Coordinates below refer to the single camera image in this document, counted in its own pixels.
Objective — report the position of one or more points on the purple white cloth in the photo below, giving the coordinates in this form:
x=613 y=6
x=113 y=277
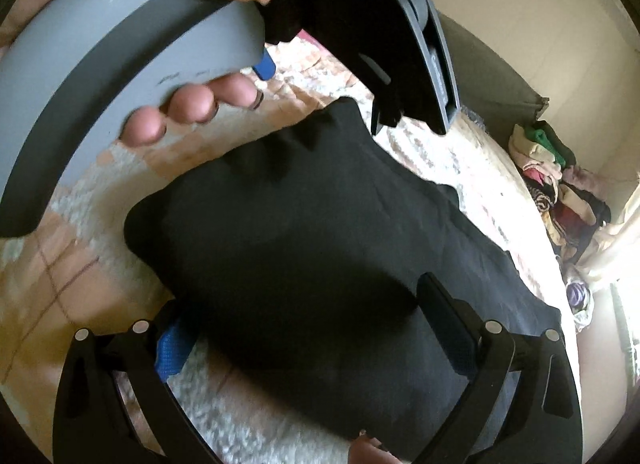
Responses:
x=580 y=304

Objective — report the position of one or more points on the pile of folded clothes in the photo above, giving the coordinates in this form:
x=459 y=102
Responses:
x=555 y=189

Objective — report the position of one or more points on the grey bed headboard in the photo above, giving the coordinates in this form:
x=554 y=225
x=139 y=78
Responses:
x=490 y=69

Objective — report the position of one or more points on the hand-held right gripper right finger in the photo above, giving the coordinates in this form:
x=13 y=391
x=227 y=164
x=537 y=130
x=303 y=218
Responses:
x=450 y=324

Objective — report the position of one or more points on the person's right hand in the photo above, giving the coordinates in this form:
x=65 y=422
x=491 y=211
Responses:
x=370 y=451

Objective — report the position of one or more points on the floral bed blanket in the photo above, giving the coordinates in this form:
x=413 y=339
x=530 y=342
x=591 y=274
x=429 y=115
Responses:
x=100 y=254

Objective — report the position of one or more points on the black sweater with orange cuffs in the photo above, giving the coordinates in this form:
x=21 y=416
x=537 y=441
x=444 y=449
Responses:
x=300 y=244

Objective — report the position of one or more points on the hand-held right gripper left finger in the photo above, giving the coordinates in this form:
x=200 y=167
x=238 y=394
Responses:
x=172 y=351

